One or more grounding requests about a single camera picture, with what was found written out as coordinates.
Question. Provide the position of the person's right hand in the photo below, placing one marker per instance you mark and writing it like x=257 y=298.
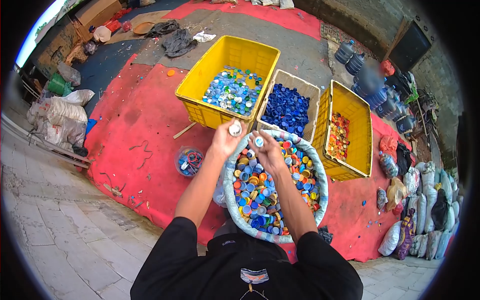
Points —
x=270 y=154

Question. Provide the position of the person's left hand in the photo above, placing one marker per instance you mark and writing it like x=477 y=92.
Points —
x=223 y=141

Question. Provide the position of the person's left fingers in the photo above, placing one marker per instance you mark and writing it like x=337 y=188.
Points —
x=229 y=125

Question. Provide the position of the person's right fingers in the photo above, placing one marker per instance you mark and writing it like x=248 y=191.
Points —
x=258 y=148

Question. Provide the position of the white and blue bottle cap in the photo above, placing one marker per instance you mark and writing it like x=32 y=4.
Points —
x=258 y=141

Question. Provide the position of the pile of light blue caps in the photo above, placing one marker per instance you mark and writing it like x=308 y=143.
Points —
x=230 y=92

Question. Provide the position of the wooden stick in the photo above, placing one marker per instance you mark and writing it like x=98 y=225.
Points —
x=184 y=130

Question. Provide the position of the pile of dark blue caps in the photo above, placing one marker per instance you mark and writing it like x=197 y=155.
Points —
x=287 y=108

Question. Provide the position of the pile of mixed colour caps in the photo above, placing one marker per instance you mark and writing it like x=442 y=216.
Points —
x=258 y=197

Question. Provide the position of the small clear plastic tub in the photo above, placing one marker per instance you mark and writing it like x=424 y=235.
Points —
x=188 y=161

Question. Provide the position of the large yellow plastic crate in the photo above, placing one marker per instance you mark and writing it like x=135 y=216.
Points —
x=210 y=75

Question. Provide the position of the woven plastic sack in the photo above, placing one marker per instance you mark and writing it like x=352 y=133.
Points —
x=230 y=202

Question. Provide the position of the beige plastic basket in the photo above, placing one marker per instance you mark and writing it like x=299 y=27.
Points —
x=313 y=97

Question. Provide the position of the orange bottle cap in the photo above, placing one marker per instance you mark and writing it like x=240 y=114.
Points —
x=171 y=72

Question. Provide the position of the pile of orange and red caps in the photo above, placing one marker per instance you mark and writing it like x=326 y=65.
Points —
x=338 y=137

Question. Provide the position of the large red carpet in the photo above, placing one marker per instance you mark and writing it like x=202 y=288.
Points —
x=142 y=150

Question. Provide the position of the white cloth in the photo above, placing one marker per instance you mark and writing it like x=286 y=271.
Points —
x=204 y=36

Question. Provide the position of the dark grey cloth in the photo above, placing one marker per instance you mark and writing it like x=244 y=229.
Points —
x=179 y=43

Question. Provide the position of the small black cloth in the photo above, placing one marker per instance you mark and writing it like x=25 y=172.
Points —
x=325 y=234

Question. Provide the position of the red carpet strip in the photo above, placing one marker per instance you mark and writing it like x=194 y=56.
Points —
x=262 y=13

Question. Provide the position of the black plastic sheet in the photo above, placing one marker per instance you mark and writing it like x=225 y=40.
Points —
x=162 y=28

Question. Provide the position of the person's body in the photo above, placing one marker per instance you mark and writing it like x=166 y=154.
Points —
x=232 y=270

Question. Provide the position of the orange plastic bag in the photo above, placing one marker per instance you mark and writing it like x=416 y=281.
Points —
x=388 y=144

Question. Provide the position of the round orange tray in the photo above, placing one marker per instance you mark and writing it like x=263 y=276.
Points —
x=143 y=28

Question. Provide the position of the clear bag of caps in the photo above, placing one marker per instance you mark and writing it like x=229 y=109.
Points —
x=388 y=165

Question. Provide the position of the group of blue water jugs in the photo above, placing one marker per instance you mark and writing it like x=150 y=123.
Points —
x=378 y=95

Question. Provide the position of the patterned rug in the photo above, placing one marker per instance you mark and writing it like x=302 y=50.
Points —
x=337 y=34

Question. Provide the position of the yellowish plastic bag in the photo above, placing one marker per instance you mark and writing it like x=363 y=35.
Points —
x=396 y=193

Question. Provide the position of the black plastic bag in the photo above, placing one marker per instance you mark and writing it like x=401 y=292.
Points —
x=403 y=159

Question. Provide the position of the white filled sack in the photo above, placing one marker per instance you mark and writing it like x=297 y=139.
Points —
x=390 y=239

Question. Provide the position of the grey plastic bag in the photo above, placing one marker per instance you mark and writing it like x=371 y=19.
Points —
x=69 y=73

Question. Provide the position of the pile of grey filled sacks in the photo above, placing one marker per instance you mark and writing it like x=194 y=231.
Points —
x=60 y=118

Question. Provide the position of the purple patterned sack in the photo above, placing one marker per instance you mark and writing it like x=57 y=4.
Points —
x=405 y=234

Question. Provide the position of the cardboard box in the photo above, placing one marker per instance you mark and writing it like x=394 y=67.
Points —
x=98 y=11

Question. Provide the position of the green plastic bag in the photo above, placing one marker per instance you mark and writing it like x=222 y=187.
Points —
x=59 y=84

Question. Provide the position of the stack of white filled sacks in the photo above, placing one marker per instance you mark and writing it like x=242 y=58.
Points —
x=427 y=202

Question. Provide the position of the black flat board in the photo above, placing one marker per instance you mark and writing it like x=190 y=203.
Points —
x=410 y=47

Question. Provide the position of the grey metal rail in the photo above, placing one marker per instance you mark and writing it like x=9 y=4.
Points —
x=45 y=144

